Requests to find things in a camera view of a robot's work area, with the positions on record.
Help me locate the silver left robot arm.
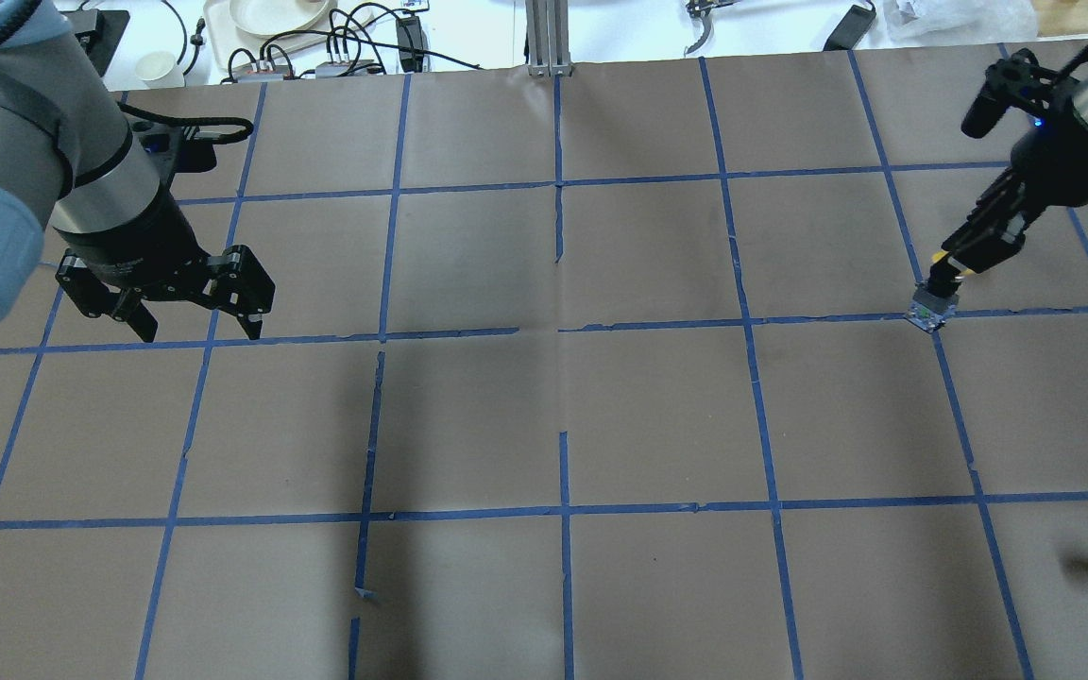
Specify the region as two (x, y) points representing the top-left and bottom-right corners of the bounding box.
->
(0, 1), (276, 343)

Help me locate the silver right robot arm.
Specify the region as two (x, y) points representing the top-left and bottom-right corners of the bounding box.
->
(918, 46), (1088, 304)

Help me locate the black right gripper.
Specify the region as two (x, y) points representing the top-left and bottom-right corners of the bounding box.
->
(927, 137), (1088, 302)

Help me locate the clear plastic bag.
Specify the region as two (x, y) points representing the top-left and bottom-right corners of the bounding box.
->
(876, 1), (1039, 44)

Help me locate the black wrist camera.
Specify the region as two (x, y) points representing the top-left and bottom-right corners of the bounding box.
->
(961, 44), (1088, 139)

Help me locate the wooden cutting board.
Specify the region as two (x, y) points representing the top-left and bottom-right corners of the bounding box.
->
(1031, 0), (1088, 38)

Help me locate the white plate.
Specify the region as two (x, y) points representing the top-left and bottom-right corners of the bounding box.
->
(203, 1), (349, 50)

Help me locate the black power adapter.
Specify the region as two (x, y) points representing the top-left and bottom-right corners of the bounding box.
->
(823, 1), (877, 52)

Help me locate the white paper cup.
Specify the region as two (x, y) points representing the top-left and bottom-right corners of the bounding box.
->
(134, 51), (185, 89)

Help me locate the aluminium frame post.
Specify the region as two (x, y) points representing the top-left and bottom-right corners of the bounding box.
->
(526, 0), (573, 77)

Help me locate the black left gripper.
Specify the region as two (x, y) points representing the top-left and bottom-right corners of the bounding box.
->
(55, 184), (276, 343)

